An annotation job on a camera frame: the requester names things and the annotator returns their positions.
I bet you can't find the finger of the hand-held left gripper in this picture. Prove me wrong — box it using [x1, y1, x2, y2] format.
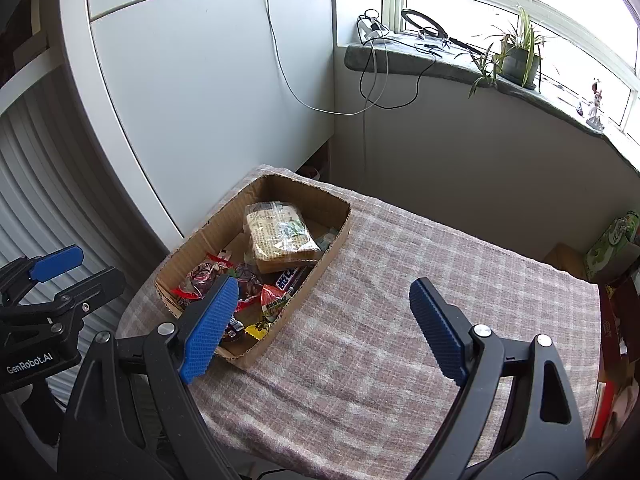
[47, 267, 127, 331]
[0, 245, 85, 307]

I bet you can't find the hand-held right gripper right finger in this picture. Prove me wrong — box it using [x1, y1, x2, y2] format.
[409, 277, 587, 480]

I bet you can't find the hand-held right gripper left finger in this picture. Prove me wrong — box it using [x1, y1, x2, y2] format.
[57, 275, 240, 480]

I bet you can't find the brown chocolate bar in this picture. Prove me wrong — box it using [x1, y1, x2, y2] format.
[220, 316, 247, 345]
[276, 266, 306, 296]

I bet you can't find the dark red snack packet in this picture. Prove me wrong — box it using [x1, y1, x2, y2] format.
[232, 262, 264, 311]
[170, 252, 236, 306]

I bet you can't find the red lid jelly cup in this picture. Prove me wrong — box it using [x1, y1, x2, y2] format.
[260, 284, 293, 323]

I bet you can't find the clear bread packet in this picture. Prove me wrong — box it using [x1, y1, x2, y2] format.
[244, 201, 323, 276]

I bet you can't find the cardboard box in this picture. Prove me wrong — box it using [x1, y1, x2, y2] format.
[154, 174, 352, 373]

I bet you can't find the checked pink cloth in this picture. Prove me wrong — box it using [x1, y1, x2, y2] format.
[117, 162, 601, 480]

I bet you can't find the red book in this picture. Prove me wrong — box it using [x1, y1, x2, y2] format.
[587, 380, 621, 441]

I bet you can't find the red storage box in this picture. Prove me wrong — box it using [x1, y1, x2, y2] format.
[597, 270, 640, 366]

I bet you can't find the green printed carton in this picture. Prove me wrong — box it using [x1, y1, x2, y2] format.
[585, 212, 640, 283]

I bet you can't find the white cabinet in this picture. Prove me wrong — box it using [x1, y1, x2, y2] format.
[45, 0, 336, 251]

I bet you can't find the pink white figurine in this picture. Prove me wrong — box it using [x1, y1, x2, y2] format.
[585, 77, 606, 128]

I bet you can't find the potted spider plant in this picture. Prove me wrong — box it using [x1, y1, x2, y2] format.
[467, 5, 556, 101]

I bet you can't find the white charger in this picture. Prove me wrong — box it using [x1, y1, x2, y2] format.
[357, 16, 388, 41]

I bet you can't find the black cable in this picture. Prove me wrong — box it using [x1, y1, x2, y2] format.
[357, 7, 441, 111]

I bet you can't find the black ring light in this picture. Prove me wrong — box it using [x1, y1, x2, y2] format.
[400, 7, 493, 58]

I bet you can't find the white cable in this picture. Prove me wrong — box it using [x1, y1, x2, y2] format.
[266, 0, 370, 191]

